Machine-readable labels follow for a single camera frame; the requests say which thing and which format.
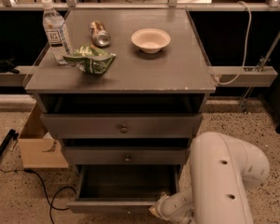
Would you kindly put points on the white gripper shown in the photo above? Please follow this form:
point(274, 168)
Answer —
point(165, 206)

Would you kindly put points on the grey bottom drawer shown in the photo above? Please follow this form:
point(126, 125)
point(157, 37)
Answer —
point(123, 188)

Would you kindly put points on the grey drawer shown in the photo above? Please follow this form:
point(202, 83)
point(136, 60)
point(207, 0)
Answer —
point(123, 188)
point(68, 126)
point(117, 155)

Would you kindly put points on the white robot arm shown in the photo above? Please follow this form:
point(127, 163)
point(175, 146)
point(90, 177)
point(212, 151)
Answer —
point(222, 169)

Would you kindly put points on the grey middle drawer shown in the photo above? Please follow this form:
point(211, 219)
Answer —
point(117, 155)

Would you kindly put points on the grey drawer cabinet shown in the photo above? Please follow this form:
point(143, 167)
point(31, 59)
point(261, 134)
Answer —
point(172, 81)

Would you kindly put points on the grey top drawer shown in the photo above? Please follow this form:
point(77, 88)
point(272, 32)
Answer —
point(68, 126)

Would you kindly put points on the cardboard box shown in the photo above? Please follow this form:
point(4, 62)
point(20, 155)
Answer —
point(38, 148)

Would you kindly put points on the green chip bag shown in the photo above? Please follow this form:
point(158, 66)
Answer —
point(90, 59)

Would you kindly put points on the black bar on floor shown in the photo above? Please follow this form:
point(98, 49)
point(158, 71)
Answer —
point(11, 135)

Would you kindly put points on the white paper bowl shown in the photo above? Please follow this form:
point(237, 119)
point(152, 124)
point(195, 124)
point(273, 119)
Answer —
point(150, 40)

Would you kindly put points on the crushed metal can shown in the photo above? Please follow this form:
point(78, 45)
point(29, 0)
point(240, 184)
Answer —
point(99, 34)

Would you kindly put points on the clear plastic water bottle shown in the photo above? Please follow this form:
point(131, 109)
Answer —
point(56, 32)

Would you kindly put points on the black object on rail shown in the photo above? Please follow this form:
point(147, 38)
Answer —
point(8, 66)

